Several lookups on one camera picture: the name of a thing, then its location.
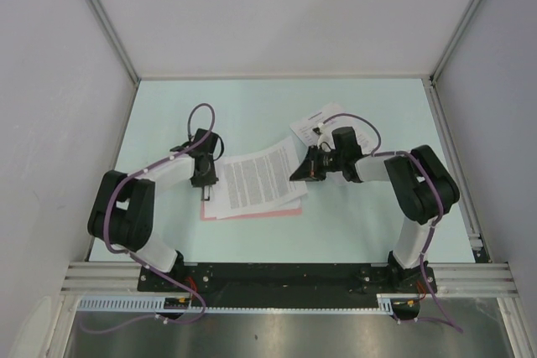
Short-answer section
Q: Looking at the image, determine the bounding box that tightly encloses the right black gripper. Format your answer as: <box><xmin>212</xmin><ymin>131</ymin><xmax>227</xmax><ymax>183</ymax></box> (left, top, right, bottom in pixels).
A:
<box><xmin>289</xmin><ymin>145</ymin><xmax>345</xmax><ymax>182</ymax></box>

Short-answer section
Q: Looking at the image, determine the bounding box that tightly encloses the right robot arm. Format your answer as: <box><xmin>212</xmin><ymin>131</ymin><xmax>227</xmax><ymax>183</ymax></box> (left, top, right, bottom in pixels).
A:
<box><xmin>289</xmin><ymin>127</ymin><xmax>460</xmax><ymax>292</ymax></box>

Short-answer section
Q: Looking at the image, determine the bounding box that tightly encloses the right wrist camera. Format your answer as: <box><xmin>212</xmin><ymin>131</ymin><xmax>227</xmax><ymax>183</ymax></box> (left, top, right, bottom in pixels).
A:
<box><xmin>313</xmin><ymin>122</ymin><xmax>333</xmax><ymax>152</ymax></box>

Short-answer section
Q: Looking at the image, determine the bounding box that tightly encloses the pink clipboard folder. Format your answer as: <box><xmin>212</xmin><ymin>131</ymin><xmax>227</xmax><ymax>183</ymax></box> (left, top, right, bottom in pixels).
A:
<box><xmin>200</xmin><ymin>200</ymin><xmax>303</xmax><ymax>221</ymax></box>

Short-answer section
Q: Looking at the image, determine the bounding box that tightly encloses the white cable duct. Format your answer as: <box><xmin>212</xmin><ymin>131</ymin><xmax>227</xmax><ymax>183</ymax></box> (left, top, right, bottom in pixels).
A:
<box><xmin>77</xmin><ymin>296</ymin><xmax>404</xmax><ymax>315</ymax></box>

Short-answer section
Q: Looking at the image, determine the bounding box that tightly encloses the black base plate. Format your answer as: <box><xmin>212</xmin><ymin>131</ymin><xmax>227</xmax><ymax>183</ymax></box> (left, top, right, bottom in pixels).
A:
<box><xmin>138</xmin><ymin>262</ymin><xmax>437</xmax><ymax>309</ymax></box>

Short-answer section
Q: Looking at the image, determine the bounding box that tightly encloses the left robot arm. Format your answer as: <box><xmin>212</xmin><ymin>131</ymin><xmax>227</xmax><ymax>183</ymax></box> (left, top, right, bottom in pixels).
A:
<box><xmin>87</xmin><ymin>128</ymin><xmax>224</xmax><ymax>291</ymax></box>

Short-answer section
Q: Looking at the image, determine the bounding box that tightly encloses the printed text sheet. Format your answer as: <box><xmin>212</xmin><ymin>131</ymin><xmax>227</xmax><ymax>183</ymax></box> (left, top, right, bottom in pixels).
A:
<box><xmin>209</xmin><ymin>192</ymin><xmax>301</xmax><ymax>217</ymax></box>
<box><xmin>211</xmin><ymin>137</ymin><xmax>308</xmax><ymax>208</ymax></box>

